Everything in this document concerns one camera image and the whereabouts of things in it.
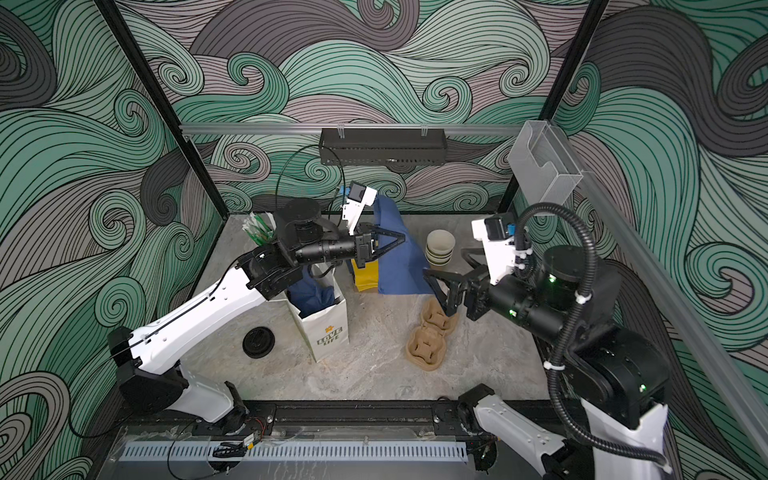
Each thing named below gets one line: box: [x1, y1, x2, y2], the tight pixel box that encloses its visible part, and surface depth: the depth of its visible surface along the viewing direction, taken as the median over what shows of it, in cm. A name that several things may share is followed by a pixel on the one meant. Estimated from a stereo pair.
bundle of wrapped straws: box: [242, 211, 277, 246], surface depth 95 cm
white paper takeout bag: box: [286, 264, 350, 363], surface depth 72 cm
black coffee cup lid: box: [242, 326, 275, 359], surface depth 85 cm
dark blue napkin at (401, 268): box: [375, 194, 433, 295], surface depth 56 cm
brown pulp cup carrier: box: [406, 298, 458, 371], surface depth 83 cm
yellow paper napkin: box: [351, 258, 379, 292], surface depth 94 cm
